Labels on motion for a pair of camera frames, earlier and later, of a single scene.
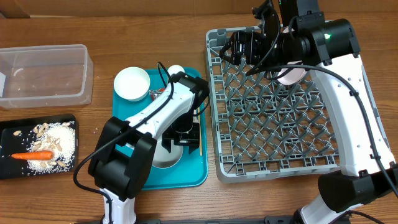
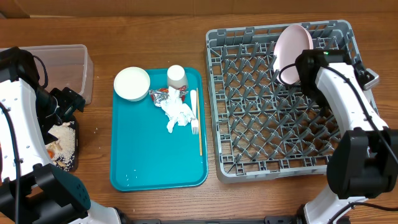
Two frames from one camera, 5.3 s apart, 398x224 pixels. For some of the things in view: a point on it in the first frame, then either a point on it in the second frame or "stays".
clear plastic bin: (46, 76) stays
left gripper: (192, 139) -> (69, 99)
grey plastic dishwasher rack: (265, 129) stays
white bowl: (132, 83) stays
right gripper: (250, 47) -> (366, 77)
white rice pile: (58, 138) stays
